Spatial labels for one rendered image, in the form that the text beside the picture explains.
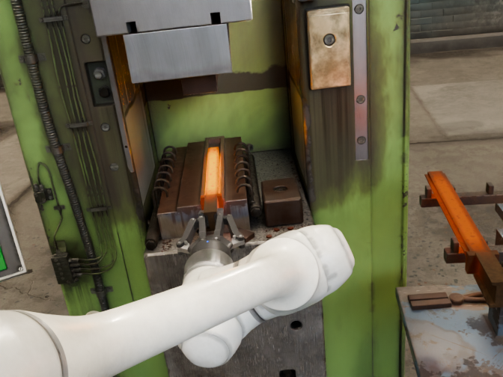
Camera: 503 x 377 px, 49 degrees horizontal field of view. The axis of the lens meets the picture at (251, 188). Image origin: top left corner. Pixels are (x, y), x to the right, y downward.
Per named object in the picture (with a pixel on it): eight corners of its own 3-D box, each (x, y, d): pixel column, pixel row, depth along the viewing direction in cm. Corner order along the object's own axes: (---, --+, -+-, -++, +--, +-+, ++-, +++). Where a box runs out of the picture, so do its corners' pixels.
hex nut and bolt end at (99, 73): (109, 99, 124) (103, 68, 121) (97, 100, 124) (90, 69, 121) (111, 96, 127) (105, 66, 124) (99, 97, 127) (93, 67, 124)
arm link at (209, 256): (239, 305, 94) (238, 284, 100) (233, 261, 90) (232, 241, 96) (186, 311, 94) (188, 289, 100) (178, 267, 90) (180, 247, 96)
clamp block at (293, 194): (304, 224, 124) (302, 197, 121) (266, 227, 124) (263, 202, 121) (297, 200, 135) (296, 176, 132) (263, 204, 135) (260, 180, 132)
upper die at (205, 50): (232, 72, 109) (227, 23, 105) (132, 84, 109) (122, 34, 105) (230, 38, 147) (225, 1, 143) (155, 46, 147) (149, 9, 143)
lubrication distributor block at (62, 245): (84, 292, 141) (71, 246, 135) (60, 295, 141) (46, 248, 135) (87, 284, 144) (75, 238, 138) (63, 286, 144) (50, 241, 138)
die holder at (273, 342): (327, 392, 137) (319, 235, 118) (175, 409, 137) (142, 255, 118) (299, 269, 188) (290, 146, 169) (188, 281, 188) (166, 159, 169)
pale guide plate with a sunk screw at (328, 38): (351, 85, 123) (349, 7, 116) (311, 90, 123) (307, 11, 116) (349, 83, 125) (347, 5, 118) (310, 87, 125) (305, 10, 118)
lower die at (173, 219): (250, 230, 124) (246, 195, 120) (162, 239, 124) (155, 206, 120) (244, 161, 162) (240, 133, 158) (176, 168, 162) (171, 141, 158)
